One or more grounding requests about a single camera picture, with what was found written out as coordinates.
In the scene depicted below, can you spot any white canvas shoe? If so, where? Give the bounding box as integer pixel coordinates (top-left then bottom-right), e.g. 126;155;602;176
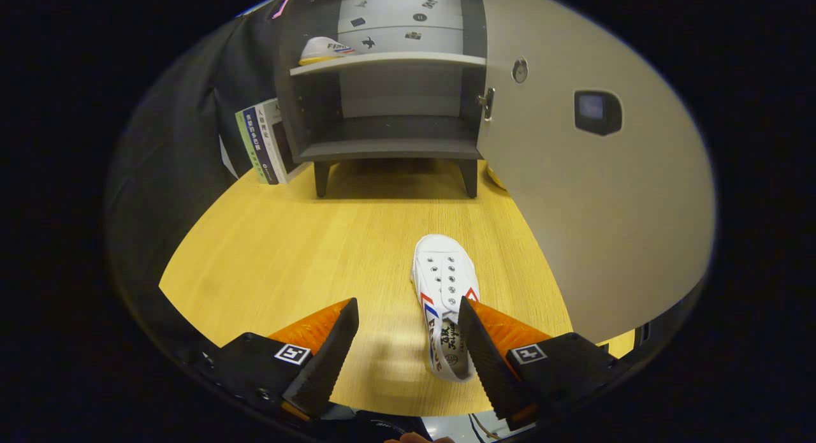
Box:
411;234;481;383
298;36;356;66

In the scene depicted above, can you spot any dark blue book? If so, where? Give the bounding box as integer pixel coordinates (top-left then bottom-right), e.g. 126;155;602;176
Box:
242;105;282;185

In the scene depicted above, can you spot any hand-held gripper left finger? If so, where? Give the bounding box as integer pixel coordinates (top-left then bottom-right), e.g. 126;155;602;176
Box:
204;298;360;421

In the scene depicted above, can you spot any white paper sheet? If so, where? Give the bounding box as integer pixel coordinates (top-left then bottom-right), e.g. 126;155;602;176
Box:
219;136;238;180

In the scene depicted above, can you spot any person's dark clothing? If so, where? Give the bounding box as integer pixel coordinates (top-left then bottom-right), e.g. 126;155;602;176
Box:
319;405;435;443

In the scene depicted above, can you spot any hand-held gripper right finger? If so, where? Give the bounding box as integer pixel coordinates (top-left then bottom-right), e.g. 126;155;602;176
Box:
458;296;629;431

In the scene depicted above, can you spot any dark grey shoe cabinet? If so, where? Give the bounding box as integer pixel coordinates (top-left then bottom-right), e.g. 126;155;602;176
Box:
275;0;489;199

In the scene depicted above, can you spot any light grey shoe cabinet door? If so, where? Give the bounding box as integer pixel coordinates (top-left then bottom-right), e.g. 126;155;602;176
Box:
477;0;716;344

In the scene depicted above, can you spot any black backdrop cloth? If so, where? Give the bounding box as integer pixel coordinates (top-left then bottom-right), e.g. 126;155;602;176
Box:
105;0;299;380

